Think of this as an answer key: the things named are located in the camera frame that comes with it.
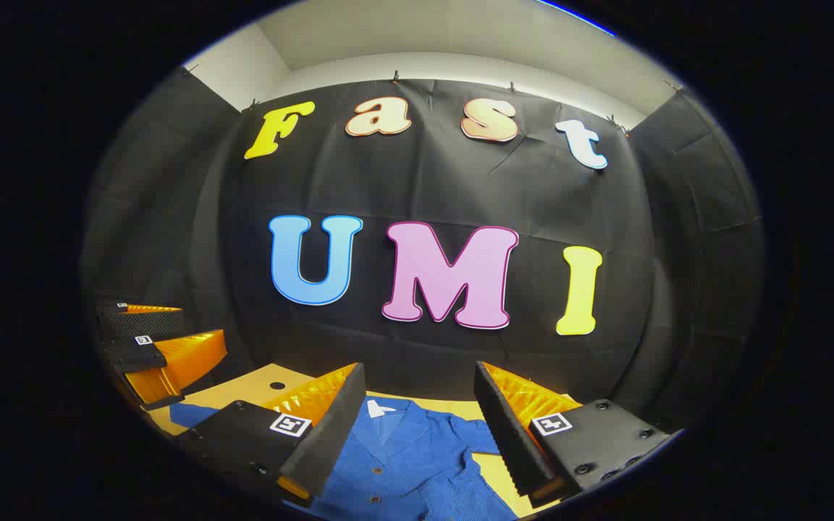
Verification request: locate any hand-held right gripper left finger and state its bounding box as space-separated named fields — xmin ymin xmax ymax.
xmin=174 ymin=362 xmax=367 ymax=507

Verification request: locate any blue button-up jacket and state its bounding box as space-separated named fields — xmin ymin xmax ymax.
xmin=169 ymin=394 xmax=519 ymax=521

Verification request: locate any black backdrop cloth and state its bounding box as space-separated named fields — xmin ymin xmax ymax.
xmin=83 ymin=69 xmax=765 ymax=435

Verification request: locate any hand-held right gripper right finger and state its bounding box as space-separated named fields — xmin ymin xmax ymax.
xmin=473 ymin=360 xmax=671 ymax=509

